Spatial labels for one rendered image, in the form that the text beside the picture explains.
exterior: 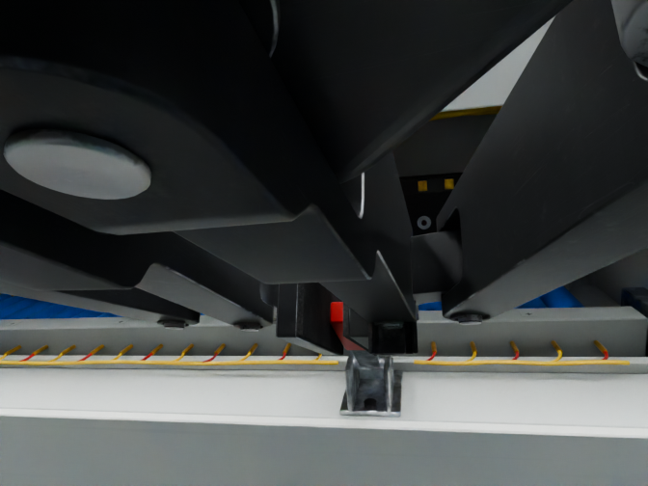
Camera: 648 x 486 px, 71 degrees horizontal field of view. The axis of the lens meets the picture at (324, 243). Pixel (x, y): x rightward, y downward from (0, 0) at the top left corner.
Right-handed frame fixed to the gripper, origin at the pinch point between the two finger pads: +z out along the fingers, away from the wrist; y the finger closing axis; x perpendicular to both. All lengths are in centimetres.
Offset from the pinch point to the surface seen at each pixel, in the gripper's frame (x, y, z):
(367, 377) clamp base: -2.2, -0.3, 9.4
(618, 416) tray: -3.7, 10.5, 7.5
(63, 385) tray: -2.8, -18.1, 8.9
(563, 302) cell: 2.4, 10.9, 14.0
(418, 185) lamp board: 12.8, 2.9, 18.8
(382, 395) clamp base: -3.1, 0.5, 8.0
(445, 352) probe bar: -0.8, 3.8, 11.3
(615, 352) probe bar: -0.8, 12.3, 11.4
